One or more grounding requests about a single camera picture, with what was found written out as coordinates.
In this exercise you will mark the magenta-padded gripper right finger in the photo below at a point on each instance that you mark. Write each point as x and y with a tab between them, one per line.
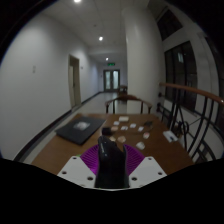
146	170

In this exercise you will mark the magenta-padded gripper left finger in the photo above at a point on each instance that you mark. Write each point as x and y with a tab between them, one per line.
75	170

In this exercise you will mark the black computer mouse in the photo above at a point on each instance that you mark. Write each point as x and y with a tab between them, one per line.
111	163

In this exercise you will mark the crumpled white paper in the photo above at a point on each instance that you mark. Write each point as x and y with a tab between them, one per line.
140	145

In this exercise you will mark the small pink white packet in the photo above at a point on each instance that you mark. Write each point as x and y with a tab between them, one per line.
146	135

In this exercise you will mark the small tan packet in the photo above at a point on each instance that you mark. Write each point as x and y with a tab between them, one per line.
112	138
121	139

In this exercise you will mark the dark closed laptop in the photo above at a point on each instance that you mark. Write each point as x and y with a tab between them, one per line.
80	129

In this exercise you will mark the white notepad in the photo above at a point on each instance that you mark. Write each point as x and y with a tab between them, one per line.
170	135

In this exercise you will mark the small black box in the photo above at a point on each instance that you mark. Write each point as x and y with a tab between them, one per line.
106	131

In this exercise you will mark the small white box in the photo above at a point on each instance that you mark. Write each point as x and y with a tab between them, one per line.
124	118

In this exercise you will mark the wooden armchair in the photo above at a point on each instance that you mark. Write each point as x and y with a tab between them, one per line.
128	98

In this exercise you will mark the wooden handrail black metal railing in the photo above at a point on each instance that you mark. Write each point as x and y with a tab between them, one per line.
200	110

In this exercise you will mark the open side doorway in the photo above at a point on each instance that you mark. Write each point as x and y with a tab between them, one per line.
75	81

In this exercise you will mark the glass double door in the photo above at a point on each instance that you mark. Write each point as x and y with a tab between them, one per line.
111	80

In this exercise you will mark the dark framed window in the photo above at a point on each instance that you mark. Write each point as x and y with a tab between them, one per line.
180	73

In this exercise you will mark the green exit sign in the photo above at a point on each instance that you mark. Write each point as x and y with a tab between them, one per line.
111	63

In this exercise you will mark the round ceiling light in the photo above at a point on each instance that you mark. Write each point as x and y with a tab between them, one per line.
77	1
100	38

